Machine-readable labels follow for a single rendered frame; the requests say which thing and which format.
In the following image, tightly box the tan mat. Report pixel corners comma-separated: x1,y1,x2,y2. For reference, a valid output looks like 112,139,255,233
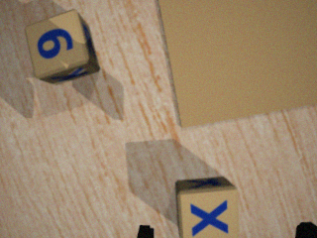
158,0,317,128

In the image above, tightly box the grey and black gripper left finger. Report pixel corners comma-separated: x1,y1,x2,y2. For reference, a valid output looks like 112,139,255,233
137,225,154,238

